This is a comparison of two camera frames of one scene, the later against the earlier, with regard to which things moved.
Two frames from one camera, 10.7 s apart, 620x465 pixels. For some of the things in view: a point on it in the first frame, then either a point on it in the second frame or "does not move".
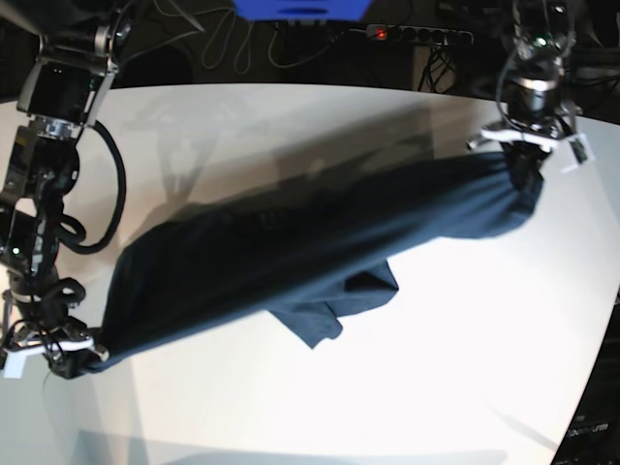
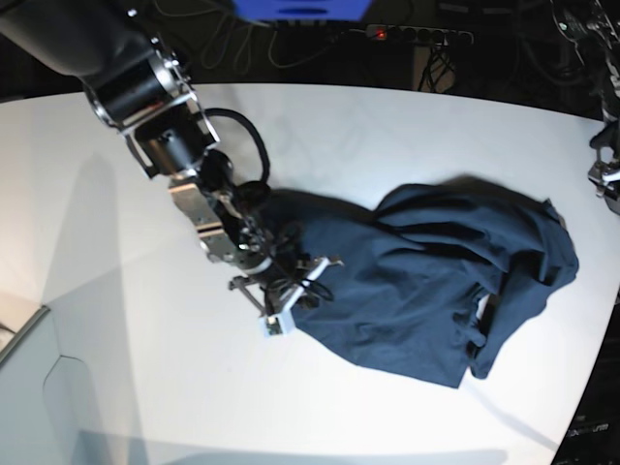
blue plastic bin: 302,10 does not move
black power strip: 418,34 does not move
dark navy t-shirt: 306,253 → 432,276
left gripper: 47,330 → 288,281
